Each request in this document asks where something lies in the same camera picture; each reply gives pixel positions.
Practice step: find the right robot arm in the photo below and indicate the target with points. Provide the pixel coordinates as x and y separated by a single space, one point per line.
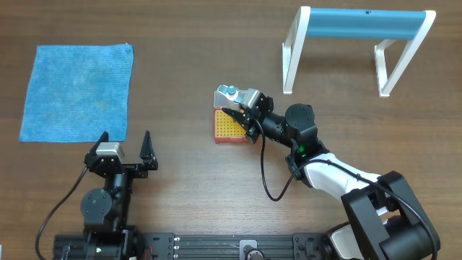
332 177

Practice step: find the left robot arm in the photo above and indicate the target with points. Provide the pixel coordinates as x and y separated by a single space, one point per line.
108 202

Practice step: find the mounting rail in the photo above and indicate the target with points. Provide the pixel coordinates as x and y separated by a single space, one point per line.
209 247

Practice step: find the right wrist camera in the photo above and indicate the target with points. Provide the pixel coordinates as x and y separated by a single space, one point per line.
250 98

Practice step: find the blue cloth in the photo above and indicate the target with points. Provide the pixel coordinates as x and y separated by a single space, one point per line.
77 94

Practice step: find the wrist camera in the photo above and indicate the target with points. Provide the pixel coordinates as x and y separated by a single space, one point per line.
109 149
250 98

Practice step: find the red and yellow tip box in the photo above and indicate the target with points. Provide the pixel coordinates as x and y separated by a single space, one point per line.
225 126

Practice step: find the white and blue stand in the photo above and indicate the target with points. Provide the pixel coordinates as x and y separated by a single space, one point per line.
361 23

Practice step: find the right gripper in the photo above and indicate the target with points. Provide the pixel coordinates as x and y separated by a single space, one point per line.
265 104

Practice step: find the white pipette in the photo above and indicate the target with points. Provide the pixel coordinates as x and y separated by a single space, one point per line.
232 99

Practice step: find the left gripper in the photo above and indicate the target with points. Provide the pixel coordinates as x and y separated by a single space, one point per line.
108 166

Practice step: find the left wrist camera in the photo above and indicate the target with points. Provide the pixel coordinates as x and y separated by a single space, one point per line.
109 149

